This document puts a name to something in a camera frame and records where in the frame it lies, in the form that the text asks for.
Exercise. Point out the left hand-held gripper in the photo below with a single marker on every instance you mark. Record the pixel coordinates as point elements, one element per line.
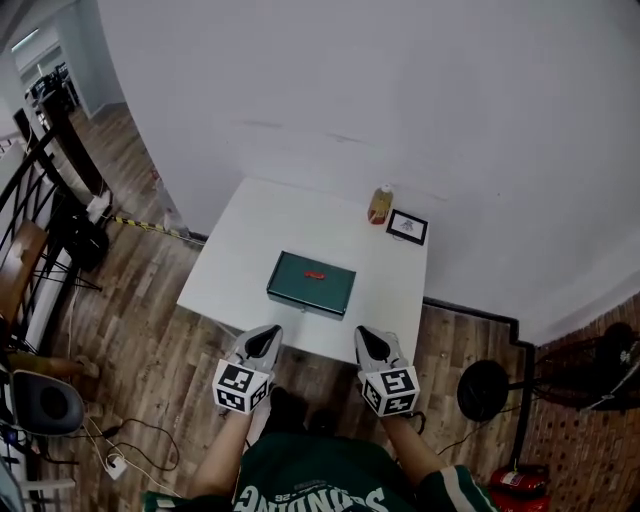
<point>235,382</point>

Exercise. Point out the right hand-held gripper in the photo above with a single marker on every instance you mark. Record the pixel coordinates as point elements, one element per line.
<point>392,387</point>

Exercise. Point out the dark green box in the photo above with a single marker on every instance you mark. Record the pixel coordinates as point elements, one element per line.
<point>300,304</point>

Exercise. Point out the person's left forearm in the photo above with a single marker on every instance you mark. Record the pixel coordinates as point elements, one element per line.
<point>222,455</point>

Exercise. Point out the person's right forearm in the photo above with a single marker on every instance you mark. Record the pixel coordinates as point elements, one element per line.
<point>412,450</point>

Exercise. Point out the green metal box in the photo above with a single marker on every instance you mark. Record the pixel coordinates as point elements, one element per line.
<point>295,280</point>

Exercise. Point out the person's black shoe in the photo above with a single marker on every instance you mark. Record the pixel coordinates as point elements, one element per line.
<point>325,421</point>
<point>286,406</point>

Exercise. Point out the small red object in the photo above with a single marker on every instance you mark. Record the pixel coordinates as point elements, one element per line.
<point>315,274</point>

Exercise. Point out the white table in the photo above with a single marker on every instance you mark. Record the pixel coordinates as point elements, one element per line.
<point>235,250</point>

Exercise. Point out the black floor fan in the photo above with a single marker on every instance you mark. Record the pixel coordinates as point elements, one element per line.
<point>482,390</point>

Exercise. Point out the person's green shirt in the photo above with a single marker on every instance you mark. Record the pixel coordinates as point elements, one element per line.
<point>320,475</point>

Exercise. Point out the amber drink bottle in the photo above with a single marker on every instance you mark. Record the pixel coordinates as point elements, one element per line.
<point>380,206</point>

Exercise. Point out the yellow black striped floor strip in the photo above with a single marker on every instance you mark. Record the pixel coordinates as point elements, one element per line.
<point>145,226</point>

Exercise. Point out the red fire extinguisher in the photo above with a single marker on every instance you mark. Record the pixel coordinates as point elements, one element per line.
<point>517,479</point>

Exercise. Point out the black bag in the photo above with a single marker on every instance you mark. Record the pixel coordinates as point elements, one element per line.
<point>90,245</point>

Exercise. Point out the brown wooden chair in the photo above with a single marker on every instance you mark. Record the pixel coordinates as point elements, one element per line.
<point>22,262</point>

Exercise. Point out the dark wooden railing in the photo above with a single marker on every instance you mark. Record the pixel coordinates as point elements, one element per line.
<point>65,145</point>

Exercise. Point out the black picture frame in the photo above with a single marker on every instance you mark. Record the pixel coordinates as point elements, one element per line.
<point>407,226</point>

